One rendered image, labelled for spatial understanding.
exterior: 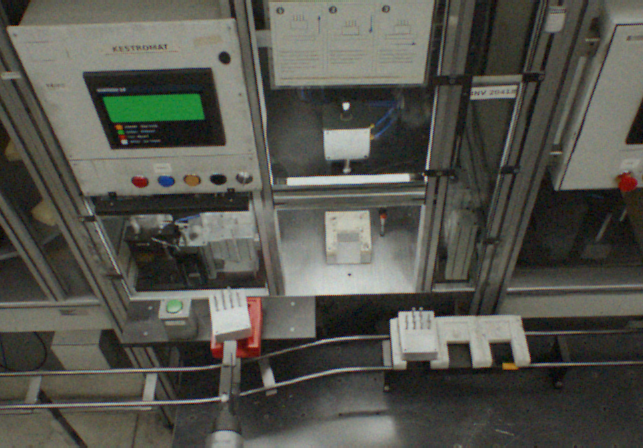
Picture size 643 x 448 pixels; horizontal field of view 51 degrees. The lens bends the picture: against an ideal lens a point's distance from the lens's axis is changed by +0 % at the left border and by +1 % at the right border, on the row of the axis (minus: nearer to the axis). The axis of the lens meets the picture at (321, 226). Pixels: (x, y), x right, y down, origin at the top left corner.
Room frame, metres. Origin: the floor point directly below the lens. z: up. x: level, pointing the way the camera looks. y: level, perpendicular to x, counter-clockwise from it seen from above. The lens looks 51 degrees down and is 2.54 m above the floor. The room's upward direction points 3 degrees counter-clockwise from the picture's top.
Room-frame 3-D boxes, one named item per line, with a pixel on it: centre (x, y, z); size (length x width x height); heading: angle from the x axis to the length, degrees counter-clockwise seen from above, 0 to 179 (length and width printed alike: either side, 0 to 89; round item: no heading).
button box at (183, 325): (1.00, 0.40, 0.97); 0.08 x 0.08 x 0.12; 88
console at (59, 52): (1.20, 0.34, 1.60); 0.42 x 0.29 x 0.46; 88
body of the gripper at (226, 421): (0.69, 0.26, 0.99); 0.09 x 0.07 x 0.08; 178
